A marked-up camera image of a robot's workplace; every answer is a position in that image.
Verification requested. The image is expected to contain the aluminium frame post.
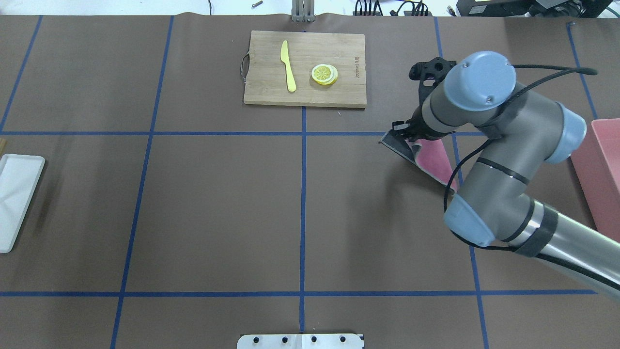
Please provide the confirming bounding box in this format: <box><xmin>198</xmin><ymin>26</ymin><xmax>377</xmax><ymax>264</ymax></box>
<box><xmin>291</xmin><ymin>0</ymin><xmax>316</xmax><ymax>23</ymax></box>

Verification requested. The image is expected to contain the yellow plastic knife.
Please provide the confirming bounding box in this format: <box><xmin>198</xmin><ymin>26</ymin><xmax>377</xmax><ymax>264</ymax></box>
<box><xmin>279</xmin><ymin>40</ymin><xmax>297</xmax><ymax>93</ymax></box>

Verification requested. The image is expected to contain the pink plastic bin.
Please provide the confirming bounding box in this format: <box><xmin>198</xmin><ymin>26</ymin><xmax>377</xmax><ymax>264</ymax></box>
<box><xmin>571</xmin><ymin>118</ymin><xmax>620</xmax><ymax>241</ymax></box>

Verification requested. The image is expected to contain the pink cloth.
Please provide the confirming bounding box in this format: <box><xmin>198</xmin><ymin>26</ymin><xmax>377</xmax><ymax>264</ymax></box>
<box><xmin>379</xmin><ymin>131</ymin><xmax>453</xmax><ymax>188</ymax></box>

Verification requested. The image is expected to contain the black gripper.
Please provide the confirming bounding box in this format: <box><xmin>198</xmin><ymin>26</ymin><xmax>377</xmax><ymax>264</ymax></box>
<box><xmin>390</xmin><ymin>109</ymin><xmax>456</xmax><ymax>141</ymax></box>

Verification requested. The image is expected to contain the bamboo cutting board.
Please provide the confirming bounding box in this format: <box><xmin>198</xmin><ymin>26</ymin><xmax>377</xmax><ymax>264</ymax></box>
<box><xmin>244</xmin><ymin>30</ymin><xmax>367</xmax><ymax>109</ymax></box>

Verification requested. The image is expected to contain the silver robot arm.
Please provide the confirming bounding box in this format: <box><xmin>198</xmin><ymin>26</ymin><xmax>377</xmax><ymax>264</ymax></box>
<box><xmin>381</xmin><ymin>51</ymin><xmax>619</xmax><ymax>300</ymax></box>

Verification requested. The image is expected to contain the white rectangular tray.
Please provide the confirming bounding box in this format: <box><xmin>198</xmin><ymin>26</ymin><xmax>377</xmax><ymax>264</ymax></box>
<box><xmin>0</xmin><ymin>153</ymin><xmax>45</xmax><ymax>254</ymax></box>

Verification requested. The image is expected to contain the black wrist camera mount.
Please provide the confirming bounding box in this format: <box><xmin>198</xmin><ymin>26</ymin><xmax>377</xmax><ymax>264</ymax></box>
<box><xmin>409</xmin><ymin>57</ymin><xmax>457</xmax><ymax>94</ymax></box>

